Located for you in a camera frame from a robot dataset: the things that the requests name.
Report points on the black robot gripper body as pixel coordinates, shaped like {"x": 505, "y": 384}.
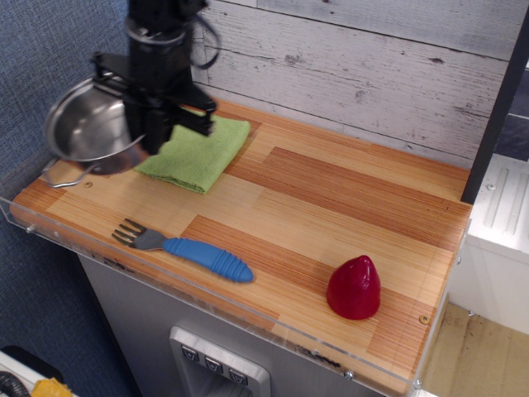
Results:
{"x": 157, "y": 71}

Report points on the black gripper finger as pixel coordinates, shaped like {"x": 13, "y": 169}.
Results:
{"x": 157, "y": 125}
{"x": 136, "y": 115}

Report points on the stainless steel sauce pot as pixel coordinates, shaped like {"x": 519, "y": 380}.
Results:
{"x": 87, "y": 127}

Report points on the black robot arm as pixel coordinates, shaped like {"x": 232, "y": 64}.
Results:
{"x": 163, "y": 18}

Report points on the green folded cloth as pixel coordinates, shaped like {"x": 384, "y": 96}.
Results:
{"x": 193, "y": 161}

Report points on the clear acrylic edge guard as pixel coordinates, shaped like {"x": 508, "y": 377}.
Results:
{"x": 285, "y": 303}

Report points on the grey cabinet with dispenser panel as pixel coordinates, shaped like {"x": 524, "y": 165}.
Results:
{"x": 175, "y": 348}

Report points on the red plastic strawberry toy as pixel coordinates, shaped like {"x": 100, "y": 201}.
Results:
{"x": 354, "y": 289}

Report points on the yellow object bottom left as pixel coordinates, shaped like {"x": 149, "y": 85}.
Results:
{"x": 51, "y": 388}

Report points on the white toy sink unit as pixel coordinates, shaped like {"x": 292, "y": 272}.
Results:
{"x": 490, "y": 275}

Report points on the blue handled metal fork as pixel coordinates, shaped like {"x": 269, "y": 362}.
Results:
{"x": 213, "y": 258}

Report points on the dark right frame post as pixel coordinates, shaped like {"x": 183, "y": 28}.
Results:
{"x": 503, "y": 102}

